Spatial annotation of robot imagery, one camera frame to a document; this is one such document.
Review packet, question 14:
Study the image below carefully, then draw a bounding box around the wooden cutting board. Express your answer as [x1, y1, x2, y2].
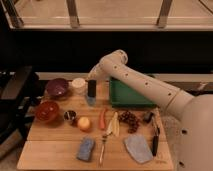
[17, 82, 174, 171]

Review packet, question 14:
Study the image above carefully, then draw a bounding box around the metal fork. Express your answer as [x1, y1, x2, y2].
[99, 134, 108, 166]

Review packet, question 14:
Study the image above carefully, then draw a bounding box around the blue sponge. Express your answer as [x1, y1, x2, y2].
[76, 137, 95, 162]

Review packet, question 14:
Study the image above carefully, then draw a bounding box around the yellow orange ball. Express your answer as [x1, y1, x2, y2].
[77, 117, 91, 131]

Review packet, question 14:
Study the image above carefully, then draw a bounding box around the blue grey cloth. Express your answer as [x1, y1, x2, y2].
[124, 134, 153, 164]

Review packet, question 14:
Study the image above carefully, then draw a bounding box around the small metal cup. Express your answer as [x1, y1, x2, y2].
[64, 110, 77, 124]

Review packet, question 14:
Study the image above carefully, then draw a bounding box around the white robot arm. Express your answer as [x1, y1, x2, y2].
[87, 50, 213, 171]

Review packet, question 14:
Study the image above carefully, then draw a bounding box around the orange carrot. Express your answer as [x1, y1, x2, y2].
[99, 108, 107, 130]

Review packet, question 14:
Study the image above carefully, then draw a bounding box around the purple bowl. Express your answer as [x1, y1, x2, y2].
[45, 78, 69, 97]

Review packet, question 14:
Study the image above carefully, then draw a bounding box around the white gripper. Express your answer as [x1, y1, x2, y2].
[87, 64, 106, 97]

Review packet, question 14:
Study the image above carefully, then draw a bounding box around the white small cup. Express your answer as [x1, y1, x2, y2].
[71, 78, 86, 90]

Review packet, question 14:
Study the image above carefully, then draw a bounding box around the black chair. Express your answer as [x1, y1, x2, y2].
[0, 66, 39, 145]

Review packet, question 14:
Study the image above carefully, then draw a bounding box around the bunch of brown grapes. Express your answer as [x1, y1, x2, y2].
[118, 111, 139, 134]

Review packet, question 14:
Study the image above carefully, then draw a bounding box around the red bowl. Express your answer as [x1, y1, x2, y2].
[35, 101, 59, 123]

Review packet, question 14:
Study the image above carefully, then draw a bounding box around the green tray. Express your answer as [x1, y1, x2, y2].
[109, 78, 156, 108]

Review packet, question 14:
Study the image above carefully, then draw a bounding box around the black handled knife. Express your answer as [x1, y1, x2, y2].
[152, 119, 160, 156]

